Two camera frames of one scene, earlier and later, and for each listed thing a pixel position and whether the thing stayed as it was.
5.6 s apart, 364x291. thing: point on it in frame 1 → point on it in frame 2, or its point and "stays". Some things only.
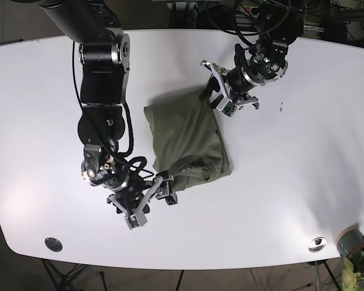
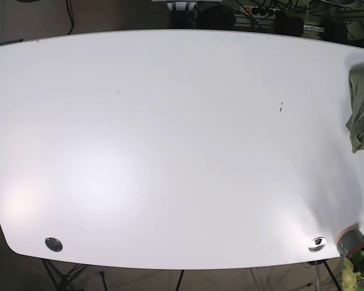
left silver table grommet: (53, 244) stays
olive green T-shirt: (187, 141) → (361, 126)
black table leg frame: (64, 282) stays
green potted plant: (359, 270) stays
